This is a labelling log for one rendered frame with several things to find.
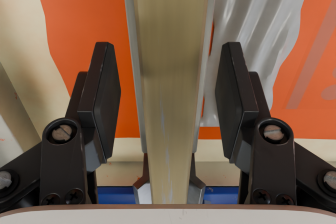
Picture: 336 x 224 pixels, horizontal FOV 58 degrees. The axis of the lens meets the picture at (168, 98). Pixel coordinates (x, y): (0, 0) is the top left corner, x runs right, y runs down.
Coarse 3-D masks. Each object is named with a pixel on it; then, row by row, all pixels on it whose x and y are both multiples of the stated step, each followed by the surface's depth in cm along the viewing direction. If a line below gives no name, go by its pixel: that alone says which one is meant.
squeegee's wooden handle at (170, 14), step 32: (160, 0) 12; (192, 0) 12; (160, 32) 13; (192, 32) 13; (160, 64) 14; (192, 64) 14; (160, 96) 15; (192, 96) 16; (160, 128) 17; (192, 128) 18; (160, 160) 20; (160, 192) 23
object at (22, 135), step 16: (0, 64) 27; (0, 80) 27; (0, 96) 27; (16, 96) 30; (0, 112) 27; (16, 112) 30; (0, 128) 29; (16, 128) 30; (32, 128) 34; (0, 144) 31; (16, 144) 31; (32, 144) 34; (0, 160) 33; (96, 176) 38; (112, 176) 38; (128, 176) 38; (208, 176) 38; (224, 176) 38
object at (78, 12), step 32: (64, 0) 23; (96, 0) 23; (320, 0) 23; (64, 32) 25; (96, 32) 25; (64, 64) 28; (128, 64) 28; (288, 64) 28; (128, 96) 31; (128, 128) 35; (320, 128) 35
